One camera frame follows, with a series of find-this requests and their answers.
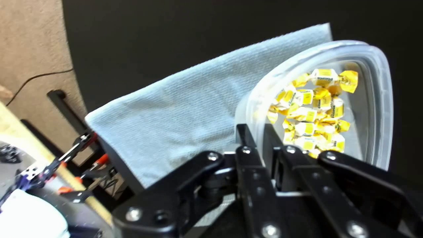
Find clear plastic candy bowl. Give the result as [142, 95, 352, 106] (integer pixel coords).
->
[236, 39, 394, 169]

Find yellow wrapped candies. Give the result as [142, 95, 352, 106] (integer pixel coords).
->
[267, 67, 360, 158]

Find blue towel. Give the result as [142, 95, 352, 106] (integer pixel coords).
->
[85, 24, 332, 188]

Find orange handled clamp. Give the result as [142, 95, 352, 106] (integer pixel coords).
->
[58, 153, 110, 202]
[15, 132, 97, 190]

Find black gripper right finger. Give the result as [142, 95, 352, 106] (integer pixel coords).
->
[262, 128, 370, 238]

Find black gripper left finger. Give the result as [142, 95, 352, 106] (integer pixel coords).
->
[236, 124, 283, 238]

